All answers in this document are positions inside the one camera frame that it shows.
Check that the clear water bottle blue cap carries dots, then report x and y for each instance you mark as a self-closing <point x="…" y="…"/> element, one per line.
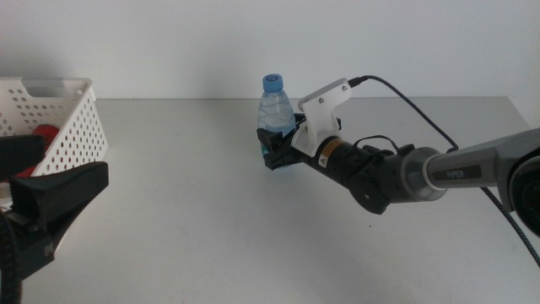
<point x="276" y="110"/>

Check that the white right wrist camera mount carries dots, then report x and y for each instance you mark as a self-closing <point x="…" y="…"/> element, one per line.
<point x="320" y="114"/>

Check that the white perforated plastic basket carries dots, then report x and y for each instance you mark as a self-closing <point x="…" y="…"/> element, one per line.
<point x="80" y="126"/>

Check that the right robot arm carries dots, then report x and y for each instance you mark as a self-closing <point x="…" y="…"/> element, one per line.
<point x="464" y="169"/>

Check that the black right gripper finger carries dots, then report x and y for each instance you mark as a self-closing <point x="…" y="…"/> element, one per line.
<point x="300" y="120"/>
<point x="266" y="141"/>

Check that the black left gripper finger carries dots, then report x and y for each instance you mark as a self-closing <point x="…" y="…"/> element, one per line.
<point x="55" y="194"/>
<point x="21" y="154"/>

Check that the red soda can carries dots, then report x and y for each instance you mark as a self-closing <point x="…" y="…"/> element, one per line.
<point x="46" y="133"/>

